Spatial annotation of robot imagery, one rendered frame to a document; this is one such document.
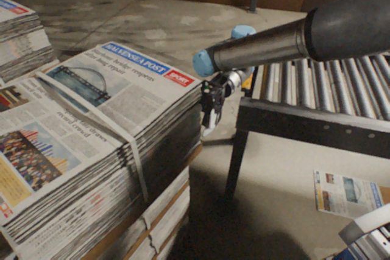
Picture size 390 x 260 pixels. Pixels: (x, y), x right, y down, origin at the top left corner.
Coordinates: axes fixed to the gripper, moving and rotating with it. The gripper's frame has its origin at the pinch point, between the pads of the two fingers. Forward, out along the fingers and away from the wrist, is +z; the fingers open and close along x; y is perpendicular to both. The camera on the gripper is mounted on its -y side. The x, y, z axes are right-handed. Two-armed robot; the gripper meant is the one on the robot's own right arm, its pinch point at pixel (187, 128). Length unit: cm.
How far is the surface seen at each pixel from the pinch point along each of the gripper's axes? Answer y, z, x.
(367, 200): -85, -76, 71
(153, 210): -14.7, 18.8, 2.3
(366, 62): -5, -77, 36
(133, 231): -13.3, 26.0, 2.2
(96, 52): 21.4, 8.4, -18.8
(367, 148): -14, -37, 46
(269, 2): -73, -322, -94
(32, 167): 22.7, 33.3, 0.9
